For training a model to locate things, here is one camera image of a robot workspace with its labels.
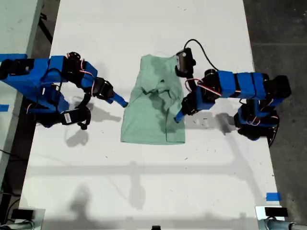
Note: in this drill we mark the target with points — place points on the grey pipe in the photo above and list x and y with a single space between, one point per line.
278 225

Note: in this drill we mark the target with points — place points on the small black box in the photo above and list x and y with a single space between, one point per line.
275 212
22 214

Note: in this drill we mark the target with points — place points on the pale green side table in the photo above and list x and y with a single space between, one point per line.
14 28

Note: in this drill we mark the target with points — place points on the pale green T-shirt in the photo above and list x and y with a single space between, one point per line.
144 124

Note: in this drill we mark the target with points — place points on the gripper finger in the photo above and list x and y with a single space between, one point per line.
183 115
118 97
116 101
178 116

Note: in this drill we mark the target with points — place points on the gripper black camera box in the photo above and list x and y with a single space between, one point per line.
184 62
72 117

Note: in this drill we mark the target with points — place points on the small black round object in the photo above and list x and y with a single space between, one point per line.
156 227

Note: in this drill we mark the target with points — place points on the long blue tape strip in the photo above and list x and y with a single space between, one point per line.
12 56

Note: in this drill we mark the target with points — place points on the black metal bracket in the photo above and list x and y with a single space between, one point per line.
45 26

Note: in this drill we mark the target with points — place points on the blue tape patch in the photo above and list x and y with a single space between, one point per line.
273 197

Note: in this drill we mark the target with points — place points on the camera black stalk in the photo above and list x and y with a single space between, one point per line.
86 100
188 83

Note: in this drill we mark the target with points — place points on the short blue tape strip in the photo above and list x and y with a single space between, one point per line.
3 107

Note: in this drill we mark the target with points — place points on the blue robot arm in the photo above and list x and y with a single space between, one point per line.
244 85
24 76

